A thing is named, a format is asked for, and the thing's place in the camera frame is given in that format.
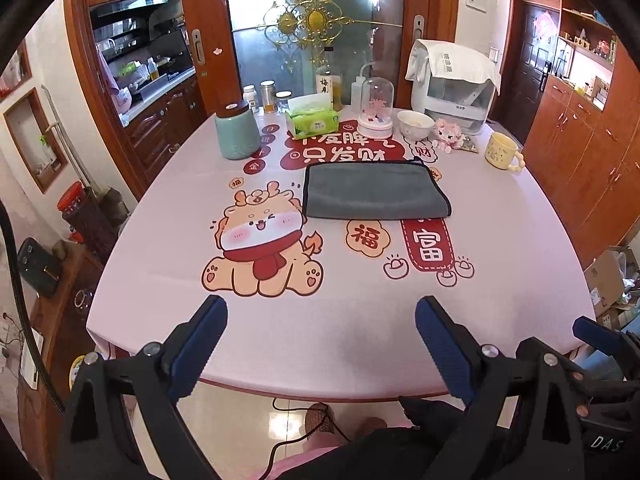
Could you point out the red-lid plastic jar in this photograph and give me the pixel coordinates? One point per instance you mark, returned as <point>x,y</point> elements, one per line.
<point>71,198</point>

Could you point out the wooden side table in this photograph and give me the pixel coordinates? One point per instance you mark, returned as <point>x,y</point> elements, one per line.
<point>65,337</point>

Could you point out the metal-top amber jar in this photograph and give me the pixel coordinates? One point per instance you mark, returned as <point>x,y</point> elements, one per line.
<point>268,93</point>

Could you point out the small glass jar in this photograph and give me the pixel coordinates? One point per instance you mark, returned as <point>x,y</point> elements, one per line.
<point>283,101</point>

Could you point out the small patterned packet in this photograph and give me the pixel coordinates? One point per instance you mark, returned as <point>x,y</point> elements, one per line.
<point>468,145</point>

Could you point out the white ceramic bowl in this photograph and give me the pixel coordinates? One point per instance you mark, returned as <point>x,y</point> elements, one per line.
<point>414,126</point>

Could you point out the pink block figurine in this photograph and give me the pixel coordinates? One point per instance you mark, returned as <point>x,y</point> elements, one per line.
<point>448,136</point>

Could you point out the purple grey microfiber towel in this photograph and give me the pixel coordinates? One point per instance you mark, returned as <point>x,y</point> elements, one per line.
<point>385,191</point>

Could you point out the cardboard box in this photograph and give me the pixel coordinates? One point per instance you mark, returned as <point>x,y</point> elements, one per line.
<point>611,278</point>

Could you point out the gold door ornament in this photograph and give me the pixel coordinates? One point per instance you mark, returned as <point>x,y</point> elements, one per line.
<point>309,25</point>

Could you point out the white countertop appliance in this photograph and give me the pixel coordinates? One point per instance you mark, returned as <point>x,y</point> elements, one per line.
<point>456,101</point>

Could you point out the teal ceramic canister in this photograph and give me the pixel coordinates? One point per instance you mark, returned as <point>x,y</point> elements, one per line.
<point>237,132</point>

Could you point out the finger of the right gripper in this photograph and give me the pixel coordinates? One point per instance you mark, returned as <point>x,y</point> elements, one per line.
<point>615,353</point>
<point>533,349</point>

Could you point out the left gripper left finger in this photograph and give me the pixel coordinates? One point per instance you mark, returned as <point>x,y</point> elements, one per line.
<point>175,365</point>

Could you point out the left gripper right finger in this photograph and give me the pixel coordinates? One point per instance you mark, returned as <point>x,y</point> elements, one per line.
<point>461,361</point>

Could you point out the white squeeze bottle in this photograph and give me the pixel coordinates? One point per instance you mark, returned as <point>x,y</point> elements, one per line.
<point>356,93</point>

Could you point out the yellow bubble-handle mug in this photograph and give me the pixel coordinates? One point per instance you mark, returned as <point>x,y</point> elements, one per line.
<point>503,153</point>

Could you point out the white cloth cover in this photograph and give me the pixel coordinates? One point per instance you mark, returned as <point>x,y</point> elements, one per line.
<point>446,60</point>

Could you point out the green tissue pack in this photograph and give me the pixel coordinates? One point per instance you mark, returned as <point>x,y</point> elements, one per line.
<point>312,115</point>

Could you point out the black handbag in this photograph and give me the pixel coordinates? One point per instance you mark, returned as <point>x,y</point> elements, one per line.
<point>40,269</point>

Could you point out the wooden cabinet wall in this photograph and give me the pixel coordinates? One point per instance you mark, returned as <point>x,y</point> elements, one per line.
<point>583,147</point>

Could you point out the glass liquor bottle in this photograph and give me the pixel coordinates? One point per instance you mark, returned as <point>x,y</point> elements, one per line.
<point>329,78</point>

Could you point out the glass dome music box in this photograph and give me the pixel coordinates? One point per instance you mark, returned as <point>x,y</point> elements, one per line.
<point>375,119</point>

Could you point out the white pill bottle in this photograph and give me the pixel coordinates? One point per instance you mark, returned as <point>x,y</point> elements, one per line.
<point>250,96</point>

